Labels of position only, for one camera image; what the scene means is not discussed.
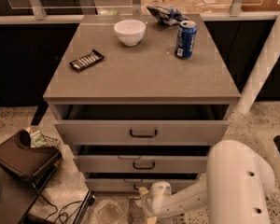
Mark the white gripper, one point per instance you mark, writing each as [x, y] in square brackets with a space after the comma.
[154, 197]

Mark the grey bottom drawer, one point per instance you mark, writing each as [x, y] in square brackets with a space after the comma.
[130, 182]

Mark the grey drawer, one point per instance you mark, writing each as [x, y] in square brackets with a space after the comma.
[130, 182]
[141, 125]
[141, 159]

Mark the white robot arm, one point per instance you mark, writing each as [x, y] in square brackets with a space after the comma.
[238, 180]

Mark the grey middle drawer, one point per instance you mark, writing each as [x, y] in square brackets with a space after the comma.
[141, 159]

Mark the grey drawer cabinet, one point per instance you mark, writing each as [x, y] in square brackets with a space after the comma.
[146, 74]

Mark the grey top drawer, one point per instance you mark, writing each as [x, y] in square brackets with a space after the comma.
[141, 125]

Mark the black snack bar packet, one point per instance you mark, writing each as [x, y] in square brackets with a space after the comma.
[87, 60]

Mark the blue soda can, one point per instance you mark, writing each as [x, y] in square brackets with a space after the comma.
[185, 38]

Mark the white bowl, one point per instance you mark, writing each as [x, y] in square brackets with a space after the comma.
[130, 32]

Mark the blue white chip bag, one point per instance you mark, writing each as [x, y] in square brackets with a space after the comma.
[166, 15]

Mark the glass railing with metal posts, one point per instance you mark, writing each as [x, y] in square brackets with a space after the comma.
[41, 9]

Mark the wire basket with green packets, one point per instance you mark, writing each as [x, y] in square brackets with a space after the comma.
[40, 140]

